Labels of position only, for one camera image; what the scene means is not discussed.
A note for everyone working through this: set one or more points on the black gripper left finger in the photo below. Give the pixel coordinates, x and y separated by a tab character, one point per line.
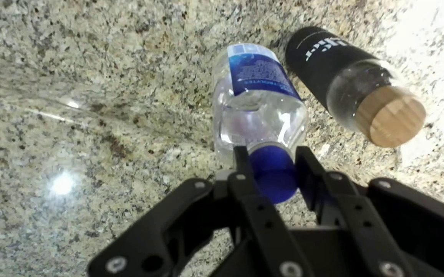
262	225

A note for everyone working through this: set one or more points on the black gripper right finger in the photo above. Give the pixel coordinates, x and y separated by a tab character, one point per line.
365	225

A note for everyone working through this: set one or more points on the clear bottle large blue label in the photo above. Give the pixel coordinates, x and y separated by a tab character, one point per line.
260	108

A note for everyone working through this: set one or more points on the dark bottle with wooden cap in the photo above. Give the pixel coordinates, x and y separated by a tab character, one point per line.
330	66

